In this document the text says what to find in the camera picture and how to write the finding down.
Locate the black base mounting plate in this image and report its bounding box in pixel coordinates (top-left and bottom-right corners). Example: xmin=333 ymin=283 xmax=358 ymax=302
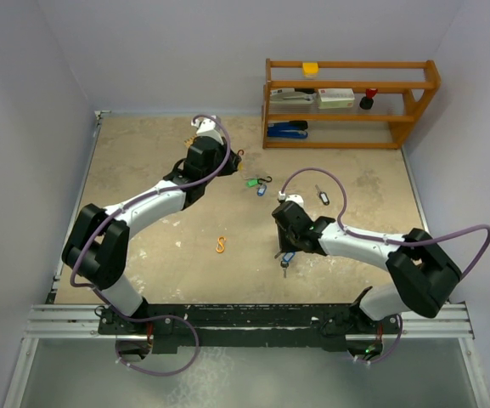
xmin=96 ymin=303 xmax=401 ymax=354

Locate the blue stapler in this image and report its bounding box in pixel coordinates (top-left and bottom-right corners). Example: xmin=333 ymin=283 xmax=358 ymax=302
xmin=267 ymin=121 xmax=308 ymax=139

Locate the white and red box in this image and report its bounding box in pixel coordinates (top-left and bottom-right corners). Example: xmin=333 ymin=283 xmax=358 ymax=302
xmin=317 ymin=88 xmax=355 ymax=109

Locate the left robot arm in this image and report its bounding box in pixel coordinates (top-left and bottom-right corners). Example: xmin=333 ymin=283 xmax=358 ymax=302
xmin=61 ymin=136 xmax=242 ymax=333

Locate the yellow-lidded container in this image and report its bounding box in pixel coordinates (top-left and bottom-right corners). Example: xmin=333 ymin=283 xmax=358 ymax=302
xmin=301 ymin=61 xmax=319 ymax=79

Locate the white stapler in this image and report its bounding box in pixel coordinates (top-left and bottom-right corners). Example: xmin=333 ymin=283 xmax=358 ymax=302
xmin=269 ymin=88 xmax=316 ymax=105

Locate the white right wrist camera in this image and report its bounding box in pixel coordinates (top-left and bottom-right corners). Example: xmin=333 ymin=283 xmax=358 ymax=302
xmin=278 ymin=191 xmax=304 ymax=207

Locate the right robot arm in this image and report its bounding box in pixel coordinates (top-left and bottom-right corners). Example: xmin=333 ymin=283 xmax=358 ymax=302
xmin=272 ymin=201 xmax=462 ymax=332

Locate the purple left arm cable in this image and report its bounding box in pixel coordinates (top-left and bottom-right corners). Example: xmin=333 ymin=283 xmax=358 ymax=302
xmin=70 ymin=114 xmax=232 ymax=377

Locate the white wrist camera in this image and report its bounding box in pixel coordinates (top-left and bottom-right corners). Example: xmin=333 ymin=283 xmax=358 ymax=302
xmin=190 ymin=117 xmax=223 ymax=144
xmin=278 ymin=191 xmax=304 ymax=207

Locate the black key tag with key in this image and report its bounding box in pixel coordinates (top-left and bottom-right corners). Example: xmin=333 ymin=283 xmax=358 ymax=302
xmin=315 ymin=184 xmax=330 ymax=206

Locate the red and black stamp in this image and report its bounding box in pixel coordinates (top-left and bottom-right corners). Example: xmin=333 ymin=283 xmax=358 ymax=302
xmin=359 ymin=88 xmax=378 ymax=111

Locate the aluminium frame rail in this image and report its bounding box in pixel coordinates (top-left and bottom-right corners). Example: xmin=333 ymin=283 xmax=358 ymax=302
xmin=25 ymin=304 xmax=475 ymax=339

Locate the orange S-shaped carabiner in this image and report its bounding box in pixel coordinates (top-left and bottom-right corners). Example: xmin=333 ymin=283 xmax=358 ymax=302
xmin=216 ymin=236 xmax=226 ymax=253

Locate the black S-shaped carabiner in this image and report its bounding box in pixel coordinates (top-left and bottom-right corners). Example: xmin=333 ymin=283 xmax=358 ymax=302
xmin=257 ymin=176 xmax=273 ymax=185

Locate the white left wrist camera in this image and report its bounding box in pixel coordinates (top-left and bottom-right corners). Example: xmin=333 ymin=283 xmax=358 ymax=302
xmin=190 ymin=117 xmax=223 ymax=144

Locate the orange spiral notebook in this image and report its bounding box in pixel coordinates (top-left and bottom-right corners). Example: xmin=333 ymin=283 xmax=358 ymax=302
xmin=184 ymin=137 xmax=195 ymax=147

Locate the blue key tag with key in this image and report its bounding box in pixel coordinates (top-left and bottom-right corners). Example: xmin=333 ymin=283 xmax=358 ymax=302
xmin=256 ymin=183 xmax=268 ymax=196
xmin=274 ymin=252 xmax=296 ymax=279

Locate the wooden shelf rack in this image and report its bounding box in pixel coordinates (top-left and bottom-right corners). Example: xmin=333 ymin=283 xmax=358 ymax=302
xmin=262 ymin=59 xmax=442 ymax=150

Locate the green key tag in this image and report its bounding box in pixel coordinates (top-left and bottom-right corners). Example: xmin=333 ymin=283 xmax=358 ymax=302
xmin=246 ymin=178 xmax=258 ymax=187

